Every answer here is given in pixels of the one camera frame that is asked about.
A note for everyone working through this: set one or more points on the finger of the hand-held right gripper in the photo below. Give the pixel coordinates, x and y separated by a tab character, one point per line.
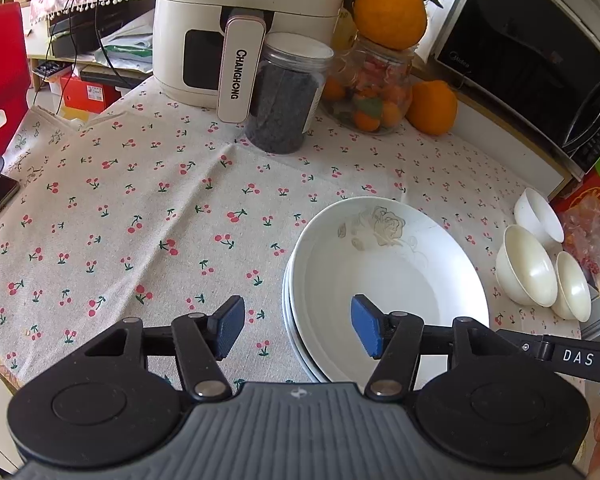
522	342

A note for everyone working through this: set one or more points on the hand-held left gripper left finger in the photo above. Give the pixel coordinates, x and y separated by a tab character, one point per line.
230	325

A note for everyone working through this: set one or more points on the white bowl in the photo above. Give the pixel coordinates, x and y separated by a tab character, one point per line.
540	217

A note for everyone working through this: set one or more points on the red snack package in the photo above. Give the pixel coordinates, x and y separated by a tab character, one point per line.
595	185

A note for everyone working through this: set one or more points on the white air fryer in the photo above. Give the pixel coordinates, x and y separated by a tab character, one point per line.
200	10

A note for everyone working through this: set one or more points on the glass jar of small oranges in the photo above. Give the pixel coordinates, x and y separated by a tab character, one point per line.
375	90

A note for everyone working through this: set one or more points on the beige floral cloth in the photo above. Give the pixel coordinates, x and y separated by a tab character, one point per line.
40	140

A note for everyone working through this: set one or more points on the red cardboard box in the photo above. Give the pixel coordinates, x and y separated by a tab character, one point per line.
87	91

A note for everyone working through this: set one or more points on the black microwave oven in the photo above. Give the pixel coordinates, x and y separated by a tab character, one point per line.
530	45

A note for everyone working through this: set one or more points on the cherry print tablecloth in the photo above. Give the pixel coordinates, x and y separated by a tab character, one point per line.
130	220

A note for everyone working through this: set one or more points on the white wooden-framed board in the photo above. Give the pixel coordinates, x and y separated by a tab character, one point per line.
505	145

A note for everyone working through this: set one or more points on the small cream bowl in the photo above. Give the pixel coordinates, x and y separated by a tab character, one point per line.
572	287

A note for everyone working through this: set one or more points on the red chair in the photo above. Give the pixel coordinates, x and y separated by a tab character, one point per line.
2	60

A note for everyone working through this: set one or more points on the stack of papers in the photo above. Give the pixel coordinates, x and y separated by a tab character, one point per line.
130	42

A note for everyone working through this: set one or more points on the black box appliance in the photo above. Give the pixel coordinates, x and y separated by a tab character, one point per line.
80	27

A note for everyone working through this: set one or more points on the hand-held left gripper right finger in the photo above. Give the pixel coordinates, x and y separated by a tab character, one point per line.
366	325

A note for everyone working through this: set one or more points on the white rose print plate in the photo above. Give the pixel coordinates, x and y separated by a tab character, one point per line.
380	265

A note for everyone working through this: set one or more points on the clear jar of dark grains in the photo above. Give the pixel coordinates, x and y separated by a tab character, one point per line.
285	105

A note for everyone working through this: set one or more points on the large cream bowl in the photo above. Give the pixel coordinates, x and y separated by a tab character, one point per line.
527	267

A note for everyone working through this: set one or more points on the large orange with leaves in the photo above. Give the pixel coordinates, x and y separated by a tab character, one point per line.
390	12

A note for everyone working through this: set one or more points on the clear plastic bag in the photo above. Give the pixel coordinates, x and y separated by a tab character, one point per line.
587	240

